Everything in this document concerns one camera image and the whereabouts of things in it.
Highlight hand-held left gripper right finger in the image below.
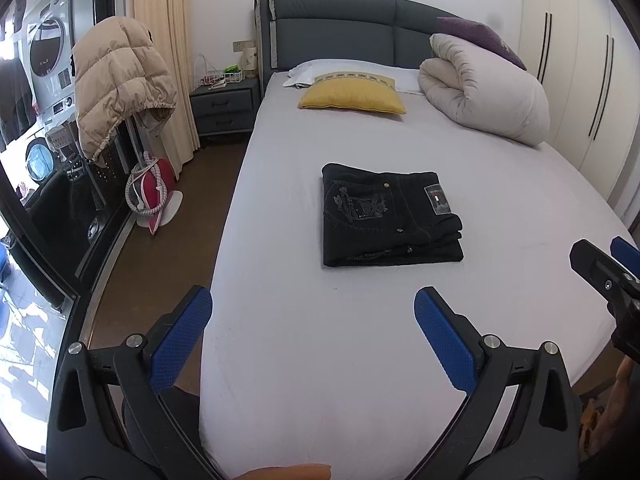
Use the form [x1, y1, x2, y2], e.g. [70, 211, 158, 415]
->
[402, 286, 583, 480]

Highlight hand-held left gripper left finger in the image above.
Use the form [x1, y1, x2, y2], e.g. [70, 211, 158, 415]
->
[45, 285, 226, 480]

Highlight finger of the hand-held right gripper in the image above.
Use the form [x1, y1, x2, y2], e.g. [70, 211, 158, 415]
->
[570, 238, 633, 307]
[610, 236, 640, 282]

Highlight dark denim pants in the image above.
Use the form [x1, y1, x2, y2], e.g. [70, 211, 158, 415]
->
[320, 162, 465, 268]

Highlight person's right forearm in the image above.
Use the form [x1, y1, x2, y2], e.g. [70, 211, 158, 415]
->
[614, 357, 640, 461]

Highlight grey upholstered bed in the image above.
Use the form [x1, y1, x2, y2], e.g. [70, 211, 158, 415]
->
[197, 0, 638, 480]

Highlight black framed glass door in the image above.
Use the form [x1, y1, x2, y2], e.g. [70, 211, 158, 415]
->
[0, 0, 138, 313]

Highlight red white steam iron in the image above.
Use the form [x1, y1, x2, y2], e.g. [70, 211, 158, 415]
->
[125, 151, 185, 235]

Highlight white wardrobe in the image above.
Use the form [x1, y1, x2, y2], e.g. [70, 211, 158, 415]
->
[517, 0, 640, 221]

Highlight folded white duvet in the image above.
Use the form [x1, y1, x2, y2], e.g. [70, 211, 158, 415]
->
[418, 32, 551, 147]

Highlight grey nightstand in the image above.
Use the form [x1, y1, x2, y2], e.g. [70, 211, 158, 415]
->
[189, 77, 262, 137]

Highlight purple pillow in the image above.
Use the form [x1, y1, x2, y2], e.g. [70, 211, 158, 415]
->
[436, 16, 528, 72]

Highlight beige puffer jacket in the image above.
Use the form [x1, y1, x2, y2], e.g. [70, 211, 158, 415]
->
[71, 16, 178, 163]

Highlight yellow pillow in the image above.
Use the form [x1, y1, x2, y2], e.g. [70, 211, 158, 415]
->
[298, 72, 407, 116]

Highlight white pillow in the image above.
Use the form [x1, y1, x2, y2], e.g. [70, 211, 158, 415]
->
[282, 59, 426, 95]

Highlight grey washing machine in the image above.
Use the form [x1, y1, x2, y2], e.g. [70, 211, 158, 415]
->
[22, 0, 77, 181]

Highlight beige curtain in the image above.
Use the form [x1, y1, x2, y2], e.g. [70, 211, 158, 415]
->
[132, 0, 201, 181]

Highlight white wire basket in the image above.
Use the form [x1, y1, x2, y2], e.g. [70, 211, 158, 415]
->
[200, 54, 243, 85]

